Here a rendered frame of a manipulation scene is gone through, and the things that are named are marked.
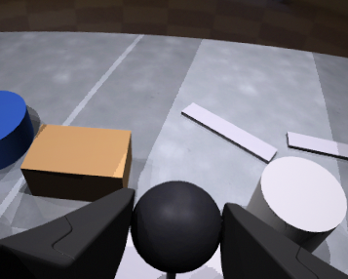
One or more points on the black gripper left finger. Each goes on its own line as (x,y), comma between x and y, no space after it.
(88,243)

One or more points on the tan rectangular block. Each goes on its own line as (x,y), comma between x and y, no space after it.
(76,163)

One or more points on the white flat bar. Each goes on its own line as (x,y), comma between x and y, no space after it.
(318,146)
(227,131)

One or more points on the blue cylinder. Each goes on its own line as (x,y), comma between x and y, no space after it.
(16,132)

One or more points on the grey cylinder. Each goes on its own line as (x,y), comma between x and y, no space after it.
(300,199)

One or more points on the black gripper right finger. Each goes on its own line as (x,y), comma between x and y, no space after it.
(251,249)

